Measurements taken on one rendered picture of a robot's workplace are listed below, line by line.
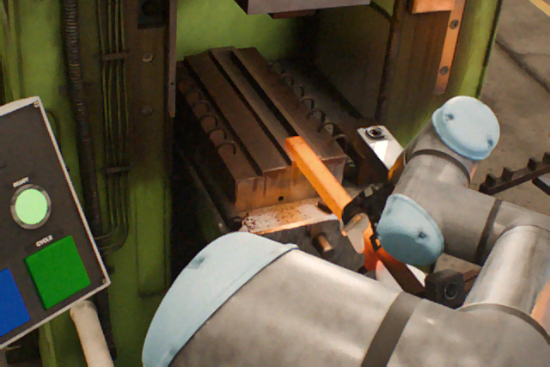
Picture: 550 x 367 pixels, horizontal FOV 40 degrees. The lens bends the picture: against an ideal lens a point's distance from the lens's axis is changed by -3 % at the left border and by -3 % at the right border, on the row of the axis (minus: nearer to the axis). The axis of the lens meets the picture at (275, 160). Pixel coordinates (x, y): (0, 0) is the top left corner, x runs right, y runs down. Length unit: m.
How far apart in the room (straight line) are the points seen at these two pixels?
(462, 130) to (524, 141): 2.64
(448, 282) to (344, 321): 0.53
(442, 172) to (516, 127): 2.75
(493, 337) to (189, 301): 0.18
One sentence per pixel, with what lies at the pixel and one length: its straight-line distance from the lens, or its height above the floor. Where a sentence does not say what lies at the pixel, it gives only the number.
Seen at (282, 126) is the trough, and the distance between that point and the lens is 1.39.
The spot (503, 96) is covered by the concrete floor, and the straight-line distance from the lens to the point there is 3.82.
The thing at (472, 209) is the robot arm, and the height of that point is 1.25.
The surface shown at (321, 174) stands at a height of 1.01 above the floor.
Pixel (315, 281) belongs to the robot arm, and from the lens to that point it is 0.46.
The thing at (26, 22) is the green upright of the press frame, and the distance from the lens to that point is 1.18.
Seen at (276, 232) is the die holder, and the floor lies 0.91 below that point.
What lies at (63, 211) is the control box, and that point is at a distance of 1.06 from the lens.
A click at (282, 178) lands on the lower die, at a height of 0.97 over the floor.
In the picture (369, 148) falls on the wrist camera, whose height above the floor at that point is 1.16.
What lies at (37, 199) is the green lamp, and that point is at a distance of 1.04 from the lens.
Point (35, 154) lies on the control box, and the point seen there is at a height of 1.14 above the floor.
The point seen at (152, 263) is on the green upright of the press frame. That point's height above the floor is 0.70.
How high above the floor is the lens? 1.72
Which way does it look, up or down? 35 degrees down
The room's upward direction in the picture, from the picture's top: 6 degrees clockwise
